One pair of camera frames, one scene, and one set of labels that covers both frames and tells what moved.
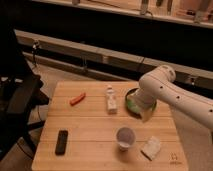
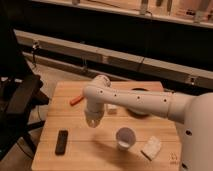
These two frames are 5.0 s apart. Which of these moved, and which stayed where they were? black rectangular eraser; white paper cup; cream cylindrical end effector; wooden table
Moved: cream cylindrical end effector
Stayed: black rectangular eraser; white paper cup; wooden table
